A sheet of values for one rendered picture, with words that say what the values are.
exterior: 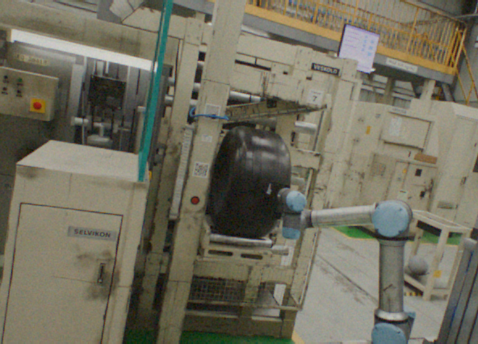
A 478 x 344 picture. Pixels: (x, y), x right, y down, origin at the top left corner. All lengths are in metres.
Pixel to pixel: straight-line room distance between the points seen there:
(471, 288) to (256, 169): 0.99
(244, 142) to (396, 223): 0.85
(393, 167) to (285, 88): 4.42
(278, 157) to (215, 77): 0.49
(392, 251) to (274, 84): 1.23
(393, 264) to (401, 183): 5.31
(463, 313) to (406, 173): 5.18
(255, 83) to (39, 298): 1.51
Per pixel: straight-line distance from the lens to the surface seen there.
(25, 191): 1.50
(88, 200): 1.48
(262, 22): 8.19
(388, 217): 1.59
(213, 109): 2.13
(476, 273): 1.82
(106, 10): 2.40
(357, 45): 6.40
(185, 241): 2.25
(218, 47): 2.14
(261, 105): 2.59
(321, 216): 1.82
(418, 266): 5.14
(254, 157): 2.04
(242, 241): 2.22
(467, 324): 1.84
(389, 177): 6.75
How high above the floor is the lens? 1.59
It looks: 10 degrees down
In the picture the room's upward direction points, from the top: 12 degrees clockwise
